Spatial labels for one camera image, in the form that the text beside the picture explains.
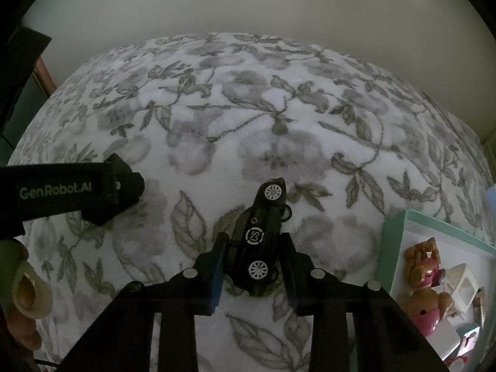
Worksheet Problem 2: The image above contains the pink toy dog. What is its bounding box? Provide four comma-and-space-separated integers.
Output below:
399, 237, 454, 338

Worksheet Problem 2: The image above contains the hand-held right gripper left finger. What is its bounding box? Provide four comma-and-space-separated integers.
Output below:
58, 232, 229, 372

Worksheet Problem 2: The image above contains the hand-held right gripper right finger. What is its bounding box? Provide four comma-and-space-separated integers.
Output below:
278, 232, 450, 372

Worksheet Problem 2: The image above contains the teal rimmed white tray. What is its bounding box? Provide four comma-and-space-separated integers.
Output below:
378, 208, 496, 372

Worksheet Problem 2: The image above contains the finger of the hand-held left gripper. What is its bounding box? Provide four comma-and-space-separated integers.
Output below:
79, 153, 146, 226

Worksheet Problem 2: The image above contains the white plastic holder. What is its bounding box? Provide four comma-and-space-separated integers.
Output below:
442, 263, 481, 314

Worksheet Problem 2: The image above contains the grey floral blanket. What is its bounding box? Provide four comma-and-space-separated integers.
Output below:
8, 33, 496, 372

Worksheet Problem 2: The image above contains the brown wooden rail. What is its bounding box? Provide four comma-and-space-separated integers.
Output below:
33, 56, 59, 95

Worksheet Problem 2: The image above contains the black gold patterned lighter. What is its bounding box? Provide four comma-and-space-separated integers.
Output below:
473, 287, 487, 324

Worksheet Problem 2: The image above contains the dark cabinet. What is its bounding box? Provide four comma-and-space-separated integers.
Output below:
0, 27, 53, 163

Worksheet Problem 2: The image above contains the white charger cube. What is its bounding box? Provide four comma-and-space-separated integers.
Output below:
430, 320, 462, 365

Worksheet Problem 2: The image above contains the black toy car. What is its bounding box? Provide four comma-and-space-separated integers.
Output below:
228, 177, 293, 297

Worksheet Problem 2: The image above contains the person's left hand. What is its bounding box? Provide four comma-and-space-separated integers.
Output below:
0, 238, 54, 353

